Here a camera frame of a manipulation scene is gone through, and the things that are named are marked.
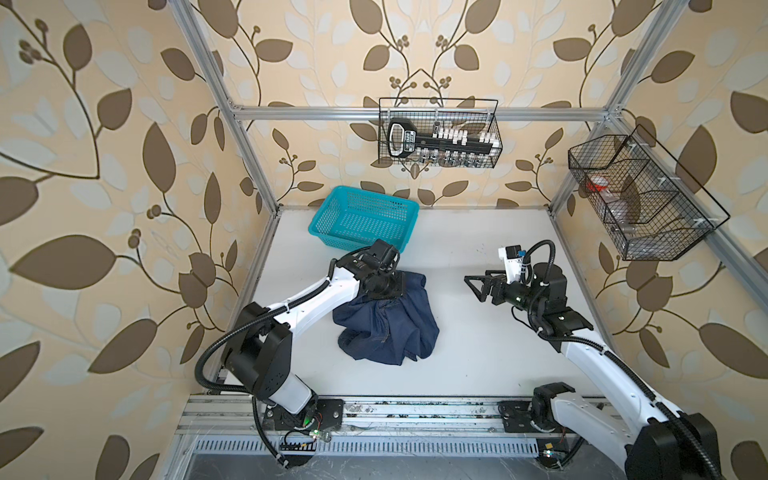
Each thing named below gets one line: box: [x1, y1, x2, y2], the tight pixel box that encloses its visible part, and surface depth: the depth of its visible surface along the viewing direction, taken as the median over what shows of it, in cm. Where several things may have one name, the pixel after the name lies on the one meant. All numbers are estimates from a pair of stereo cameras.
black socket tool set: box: [387, 118, 501, 167], surface depth 86 cm
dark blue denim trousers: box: [332, 271, 440, 366], surface depth 79 cm
